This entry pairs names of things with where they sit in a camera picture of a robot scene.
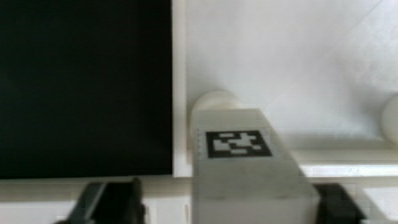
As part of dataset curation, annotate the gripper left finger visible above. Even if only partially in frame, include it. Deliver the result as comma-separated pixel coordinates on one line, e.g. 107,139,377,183
55,182,107,224

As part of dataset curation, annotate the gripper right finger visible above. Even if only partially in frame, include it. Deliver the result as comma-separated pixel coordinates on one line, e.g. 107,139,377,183
315,183,366,224

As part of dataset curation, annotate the white square table top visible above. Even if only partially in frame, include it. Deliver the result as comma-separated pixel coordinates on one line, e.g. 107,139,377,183
172,0,398,177

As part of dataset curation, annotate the white U-shaped fence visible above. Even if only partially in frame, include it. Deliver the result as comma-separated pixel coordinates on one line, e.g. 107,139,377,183
0,176,398,224

